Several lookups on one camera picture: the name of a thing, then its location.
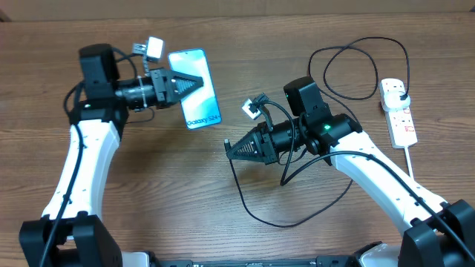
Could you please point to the white charger plug adapter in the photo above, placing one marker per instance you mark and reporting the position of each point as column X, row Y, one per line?
column 393, row 101

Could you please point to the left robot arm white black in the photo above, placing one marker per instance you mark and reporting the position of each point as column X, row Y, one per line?
column 70, row 231

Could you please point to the white power strip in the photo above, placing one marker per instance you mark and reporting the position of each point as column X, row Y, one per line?
column 400, row 123

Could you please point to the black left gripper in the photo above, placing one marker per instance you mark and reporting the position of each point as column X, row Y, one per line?
column 165, row 89

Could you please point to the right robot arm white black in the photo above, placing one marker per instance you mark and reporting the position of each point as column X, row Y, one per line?
column 434, row 232

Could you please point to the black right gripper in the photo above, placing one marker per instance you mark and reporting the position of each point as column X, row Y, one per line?
column 266, row 150

